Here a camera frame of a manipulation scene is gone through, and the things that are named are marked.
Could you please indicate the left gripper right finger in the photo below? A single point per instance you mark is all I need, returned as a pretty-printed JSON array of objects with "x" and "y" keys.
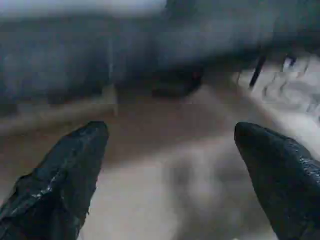
[{"x": 282, "y": 180}]

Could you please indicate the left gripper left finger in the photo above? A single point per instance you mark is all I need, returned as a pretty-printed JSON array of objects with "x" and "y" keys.
[{"x": 55, "y": 190}]

